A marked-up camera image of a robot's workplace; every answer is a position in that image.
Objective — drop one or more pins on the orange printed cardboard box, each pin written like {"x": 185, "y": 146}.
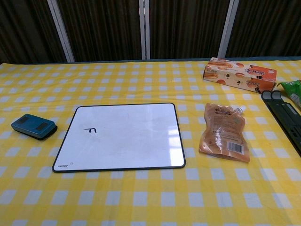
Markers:
{"x": 237, "y": 74}

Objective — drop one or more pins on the white board with black frame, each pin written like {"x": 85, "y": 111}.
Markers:
{"x": 122, "y": 139}

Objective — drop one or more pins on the orange spouted refill pouch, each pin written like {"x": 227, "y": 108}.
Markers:
{"x": 223, "y": 134}

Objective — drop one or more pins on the yellow checkered tablecloth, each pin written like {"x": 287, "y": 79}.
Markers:
{"x": 150, "y": 193}

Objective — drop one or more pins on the blue whiteboard eraser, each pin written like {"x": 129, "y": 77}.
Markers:
{"x": 33, "y": 126}

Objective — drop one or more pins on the black folding stand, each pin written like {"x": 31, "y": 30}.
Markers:
{"x": 285, "y": 113}

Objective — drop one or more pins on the white frame post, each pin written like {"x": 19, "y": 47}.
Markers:
{"x": 61, "y": 30}
{"x": 144, "y": 29}
{"x": 227, "y": 28}

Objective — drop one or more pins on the green snack bag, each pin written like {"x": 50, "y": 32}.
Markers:
{"x": 294, "y": 91}

